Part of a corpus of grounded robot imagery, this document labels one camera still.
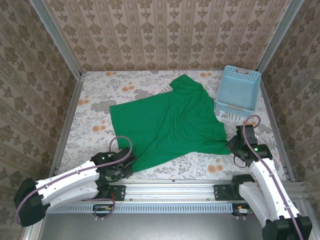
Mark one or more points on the green t-shirt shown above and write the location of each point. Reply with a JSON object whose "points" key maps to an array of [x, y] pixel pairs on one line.
{"points": [[170, 120]]}

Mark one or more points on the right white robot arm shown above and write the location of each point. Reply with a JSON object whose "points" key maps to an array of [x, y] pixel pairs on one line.
{"points": [[270, 185]]}

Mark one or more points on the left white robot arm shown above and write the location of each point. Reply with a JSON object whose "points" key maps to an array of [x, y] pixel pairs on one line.
{"points": [[70, 180]]}

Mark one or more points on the small black electronics board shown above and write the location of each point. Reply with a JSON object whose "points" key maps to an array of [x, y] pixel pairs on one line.
{"points": [[242, 211], [102, 208]]}

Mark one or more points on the light blue plastic basket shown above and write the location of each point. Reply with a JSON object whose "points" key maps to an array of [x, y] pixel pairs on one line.
{"points": [[237, 87]]}

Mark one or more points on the grey metal sheet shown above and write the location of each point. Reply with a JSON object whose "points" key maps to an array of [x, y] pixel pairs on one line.
{"points": [[170, 227]]}

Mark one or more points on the floral tablecloth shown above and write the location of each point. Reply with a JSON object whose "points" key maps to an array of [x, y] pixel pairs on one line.
{"points": [[100, 90]]}

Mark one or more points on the aluminium table side rail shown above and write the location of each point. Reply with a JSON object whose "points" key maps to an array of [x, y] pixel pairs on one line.
{"points": [[280, 140], [67, 120]]}

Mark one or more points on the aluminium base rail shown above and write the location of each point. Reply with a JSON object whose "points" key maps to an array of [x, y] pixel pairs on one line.
{"points": [[170, 191]]}

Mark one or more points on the aluminium frame post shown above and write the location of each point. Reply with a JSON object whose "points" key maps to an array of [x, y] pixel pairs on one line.
{"points": [[277, 37], [57, 42]]}

